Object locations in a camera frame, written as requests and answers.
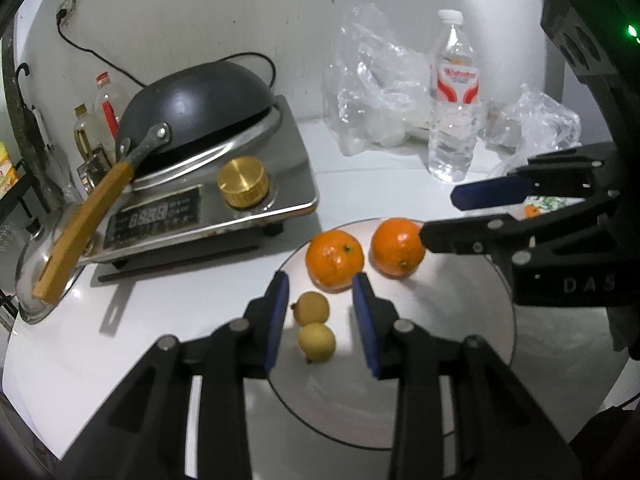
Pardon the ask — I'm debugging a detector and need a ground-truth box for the hanging clear plastic bag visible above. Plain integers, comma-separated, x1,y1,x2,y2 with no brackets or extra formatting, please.
42,155,81,206

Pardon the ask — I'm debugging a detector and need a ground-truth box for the white plate with dark rim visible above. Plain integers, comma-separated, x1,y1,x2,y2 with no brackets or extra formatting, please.
260,217,518,448

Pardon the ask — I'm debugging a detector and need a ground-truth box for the red label plastic bottle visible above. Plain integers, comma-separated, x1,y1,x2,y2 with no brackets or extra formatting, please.
94,72,132,143

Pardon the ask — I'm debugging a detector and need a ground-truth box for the clear plastic water bottle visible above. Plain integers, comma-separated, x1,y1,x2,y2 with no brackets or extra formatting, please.
427,9,483,183

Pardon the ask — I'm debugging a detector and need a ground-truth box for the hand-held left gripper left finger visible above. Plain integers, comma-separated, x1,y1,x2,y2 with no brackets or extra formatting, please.
62,271,291,480

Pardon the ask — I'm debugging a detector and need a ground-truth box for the black umbrella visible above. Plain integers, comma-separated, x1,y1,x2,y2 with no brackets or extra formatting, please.
15,62,53,153

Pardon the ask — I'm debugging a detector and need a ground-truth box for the dark oil bottle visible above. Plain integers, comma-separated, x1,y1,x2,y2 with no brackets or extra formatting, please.
72,104,108,161

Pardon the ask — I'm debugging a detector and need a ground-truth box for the stainless steel pot lid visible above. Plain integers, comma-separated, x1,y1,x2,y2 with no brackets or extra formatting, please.
15,205,88,323

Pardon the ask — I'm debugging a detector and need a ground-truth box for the crumpled clear plastic bag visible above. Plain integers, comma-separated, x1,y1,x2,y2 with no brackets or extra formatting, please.
482,82,583,171

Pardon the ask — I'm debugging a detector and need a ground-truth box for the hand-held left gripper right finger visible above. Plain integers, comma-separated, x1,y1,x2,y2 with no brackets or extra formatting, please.
352,272,586,480

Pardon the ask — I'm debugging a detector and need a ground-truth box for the black wok with wooden handle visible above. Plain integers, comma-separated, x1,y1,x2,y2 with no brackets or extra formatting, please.
32,59,277,306

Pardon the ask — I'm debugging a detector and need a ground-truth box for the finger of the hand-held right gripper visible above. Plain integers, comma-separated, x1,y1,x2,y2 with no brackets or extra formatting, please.
419,192,621,261
451,145,619,211

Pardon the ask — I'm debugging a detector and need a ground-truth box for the black wire rack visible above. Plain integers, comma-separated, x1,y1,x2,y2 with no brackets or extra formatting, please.
0,157,38,226

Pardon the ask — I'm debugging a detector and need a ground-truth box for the yellow longan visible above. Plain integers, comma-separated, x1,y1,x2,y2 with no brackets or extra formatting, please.
291,291,331,326
298,322,336,363

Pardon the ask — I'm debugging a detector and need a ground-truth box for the black cooker power cable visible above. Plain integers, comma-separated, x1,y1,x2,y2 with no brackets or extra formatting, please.
55,7,278,93

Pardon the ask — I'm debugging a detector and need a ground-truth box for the yellow detergent bottle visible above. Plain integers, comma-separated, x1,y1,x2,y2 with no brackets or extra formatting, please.
0,142,18,198

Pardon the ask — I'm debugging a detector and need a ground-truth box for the steel induction cooker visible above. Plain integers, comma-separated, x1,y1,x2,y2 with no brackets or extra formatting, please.
82,94,321,283

